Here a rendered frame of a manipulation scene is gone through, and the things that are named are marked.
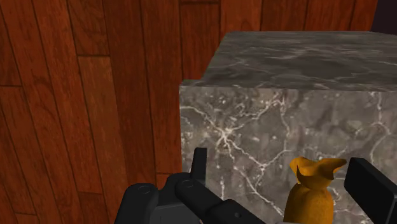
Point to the grey marble robot stand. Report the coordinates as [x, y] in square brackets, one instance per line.
[279, 118]

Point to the orange animal figure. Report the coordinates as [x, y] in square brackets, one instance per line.
[310, 201]

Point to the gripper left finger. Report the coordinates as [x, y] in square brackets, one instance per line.
[192, 192]

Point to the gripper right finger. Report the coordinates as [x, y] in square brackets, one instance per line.
[372, 189]

